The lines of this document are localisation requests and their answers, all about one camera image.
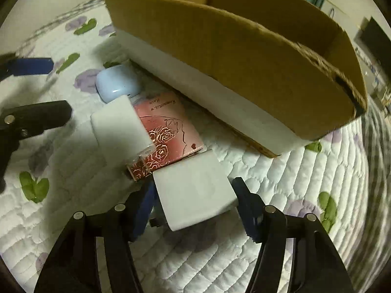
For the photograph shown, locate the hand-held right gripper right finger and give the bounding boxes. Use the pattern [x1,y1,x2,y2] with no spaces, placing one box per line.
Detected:
[230,177,355,293]

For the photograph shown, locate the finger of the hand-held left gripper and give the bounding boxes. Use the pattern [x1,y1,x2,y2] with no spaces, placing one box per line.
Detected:
[0,100,73,193]
[0,53,55,81]

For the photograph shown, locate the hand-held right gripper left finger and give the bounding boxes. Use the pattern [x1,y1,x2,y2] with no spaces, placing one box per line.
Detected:
[33,183,159,293]

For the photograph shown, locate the white square box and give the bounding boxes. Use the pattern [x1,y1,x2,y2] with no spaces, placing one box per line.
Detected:
[152,149,239,232]

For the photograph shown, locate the cardboard box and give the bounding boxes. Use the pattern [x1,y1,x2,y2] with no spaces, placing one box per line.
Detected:
[104,0,369,158]

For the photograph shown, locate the floral quilted blanket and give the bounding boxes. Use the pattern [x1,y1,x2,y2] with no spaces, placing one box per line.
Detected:
[0,0,391,293]

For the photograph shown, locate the pink rose print box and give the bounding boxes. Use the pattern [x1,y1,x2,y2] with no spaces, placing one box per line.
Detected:
[126,92,204,182]

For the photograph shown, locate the white rectangular box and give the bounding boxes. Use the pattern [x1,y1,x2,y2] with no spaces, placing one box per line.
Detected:
[90,94,156,169]

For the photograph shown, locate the light blue earbud case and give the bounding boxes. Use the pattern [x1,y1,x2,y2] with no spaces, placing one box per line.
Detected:
[95,63,142,104]

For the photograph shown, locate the black monitor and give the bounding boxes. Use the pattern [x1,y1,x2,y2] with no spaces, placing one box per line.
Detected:
[354,16,391,68]

